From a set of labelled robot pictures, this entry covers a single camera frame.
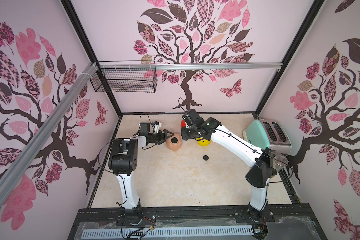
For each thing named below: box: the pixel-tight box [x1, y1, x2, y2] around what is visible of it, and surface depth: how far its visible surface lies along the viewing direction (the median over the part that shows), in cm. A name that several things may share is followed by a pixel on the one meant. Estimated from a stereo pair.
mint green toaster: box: [242, 118, 292, 156], surface depth 89 cm
